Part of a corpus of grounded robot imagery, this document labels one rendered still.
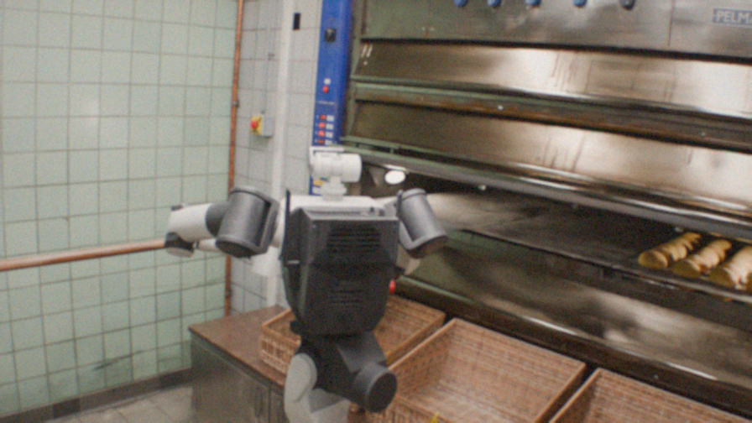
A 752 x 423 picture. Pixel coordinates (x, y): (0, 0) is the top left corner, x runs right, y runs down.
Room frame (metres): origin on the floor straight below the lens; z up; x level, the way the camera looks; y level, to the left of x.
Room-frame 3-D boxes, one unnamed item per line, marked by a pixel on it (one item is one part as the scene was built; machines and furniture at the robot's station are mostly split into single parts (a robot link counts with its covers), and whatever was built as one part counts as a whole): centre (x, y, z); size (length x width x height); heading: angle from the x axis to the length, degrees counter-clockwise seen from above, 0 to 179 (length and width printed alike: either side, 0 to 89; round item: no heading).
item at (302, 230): (1.46, 0.09, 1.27); 0.34 x 0.30 x 0.36; 109
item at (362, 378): (1.45, 0.05, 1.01); 0.28 x 0.13 x 0.18; 47
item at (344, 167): (1.52, 0.10, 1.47); 0.10 x 0.07 x 0.09; 109
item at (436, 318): (2.29, 0.06, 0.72); 0.56 x 0.49 x 0.28; 48
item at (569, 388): (1.88, -0.38, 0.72); 0.56 x 0.49 x 0.28; 48
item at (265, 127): (3.07, 0.60, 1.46); 0.10 x 0.07 x 0.10; 48
